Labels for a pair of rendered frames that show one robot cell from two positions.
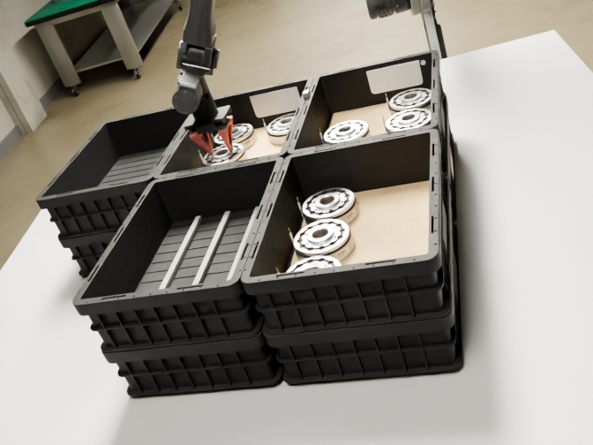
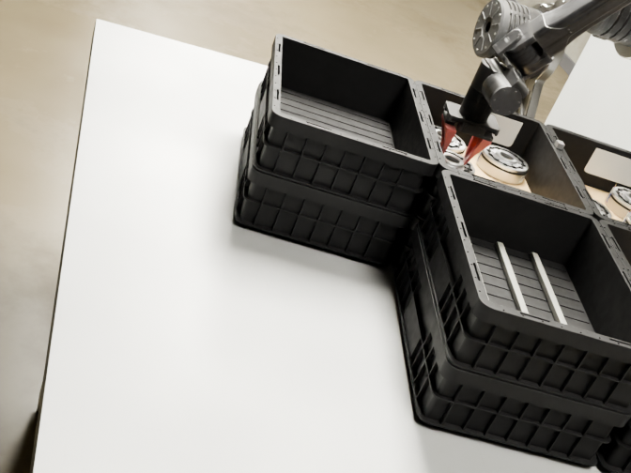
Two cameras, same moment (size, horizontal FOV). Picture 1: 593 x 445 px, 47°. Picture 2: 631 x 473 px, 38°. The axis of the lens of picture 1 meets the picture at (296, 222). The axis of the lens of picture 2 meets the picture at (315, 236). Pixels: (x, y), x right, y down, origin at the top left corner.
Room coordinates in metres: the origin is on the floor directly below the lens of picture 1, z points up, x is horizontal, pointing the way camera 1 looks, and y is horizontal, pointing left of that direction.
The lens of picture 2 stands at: (0.19, 1.17, 1.52)
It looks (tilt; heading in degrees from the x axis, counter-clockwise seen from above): 29 degrees down; 327
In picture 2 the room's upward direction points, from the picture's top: 23 degrees clockwise
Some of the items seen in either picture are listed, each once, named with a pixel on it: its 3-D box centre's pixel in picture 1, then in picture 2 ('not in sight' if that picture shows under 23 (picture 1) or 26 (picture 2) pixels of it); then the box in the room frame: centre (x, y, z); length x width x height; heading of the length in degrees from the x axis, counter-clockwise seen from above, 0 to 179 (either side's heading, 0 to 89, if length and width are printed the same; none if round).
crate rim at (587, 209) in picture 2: (240, 128); (495, 146); (1.47, 0.05, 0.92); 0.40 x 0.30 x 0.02; 160
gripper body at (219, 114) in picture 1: (203, 109); (476, 106); (1.50, 0.11, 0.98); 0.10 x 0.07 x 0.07; 70
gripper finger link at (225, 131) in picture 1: (219, 134); (467, 141); (1.49, 0.10, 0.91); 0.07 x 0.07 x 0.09; 70
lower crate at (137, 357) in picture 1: (219, 295); (499, 338); (1.09, 0.19, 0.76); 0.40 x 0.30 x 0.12; 160
